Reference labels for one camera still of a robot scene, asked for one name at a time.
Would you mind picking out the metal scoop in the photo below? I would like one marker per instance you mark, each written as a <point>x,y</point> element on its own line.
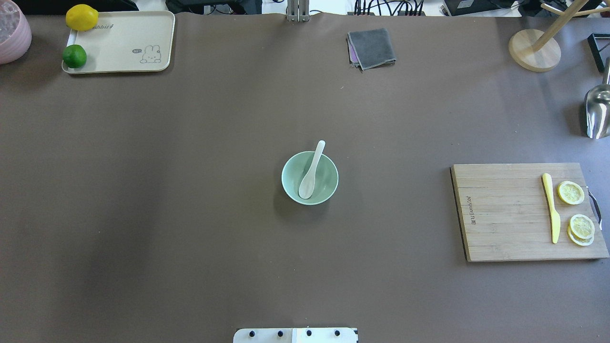
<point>597,107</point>

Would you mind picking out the white ceramic spoon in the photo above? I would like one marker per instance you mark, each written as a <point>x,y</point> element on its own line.
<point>307,186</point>

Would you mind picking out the cream plastic tray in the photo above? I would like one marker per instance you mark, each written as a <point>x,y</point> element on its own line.
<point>126,41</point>

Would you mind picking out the lower lemon slice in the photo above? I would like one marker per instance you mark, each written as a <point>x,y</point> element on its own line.
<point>570,193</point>

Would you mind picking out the light green ceramic bowl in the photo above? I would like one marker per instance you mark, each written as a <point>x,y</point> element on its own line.
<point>326,178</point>

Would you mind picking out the aluminium frame post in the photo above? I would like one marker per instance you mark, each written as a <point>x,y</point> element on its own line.
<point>298,10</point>

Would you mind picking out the wine glass rack tray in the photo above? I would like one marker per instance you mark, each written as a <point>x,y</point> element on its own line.
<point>597,43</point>

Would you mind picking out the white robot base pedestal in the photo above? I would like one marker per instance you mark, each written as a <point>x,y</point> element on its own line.
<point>297,335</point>

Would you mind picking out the yellow lemon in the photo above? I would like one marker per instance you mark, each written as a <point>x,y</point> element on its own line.
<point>81,17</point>

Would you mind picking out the yellow plastic knife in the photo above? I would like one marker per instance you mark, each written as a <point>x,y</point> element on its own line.
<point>555,219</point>

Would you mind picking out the upper lemon slice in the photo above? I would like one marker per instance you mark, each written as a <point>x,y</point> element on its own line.
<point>581,230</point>

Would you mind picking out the grey folded cloth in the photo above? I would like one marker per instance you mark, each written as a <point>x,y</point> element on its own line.
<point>370,48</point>

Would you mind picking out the pink bowl of ice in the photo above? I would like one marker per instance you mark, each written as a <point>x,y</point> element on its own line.
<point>15,32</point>

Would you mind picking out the lemon slice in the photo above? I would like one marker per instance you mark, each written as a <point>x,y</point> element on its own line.
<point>570,193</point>
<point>581,230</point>

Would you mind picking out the wooden cutting board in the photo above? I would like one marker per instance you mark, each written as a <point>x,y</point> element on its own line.
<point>504,215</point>

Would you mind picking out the wooden mug tree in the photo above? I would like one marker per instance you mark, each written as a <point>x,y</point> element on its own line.
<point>538,51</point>

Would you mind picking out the green lime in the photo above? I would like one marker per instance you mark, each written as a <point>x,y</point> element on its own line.
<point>74,56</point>

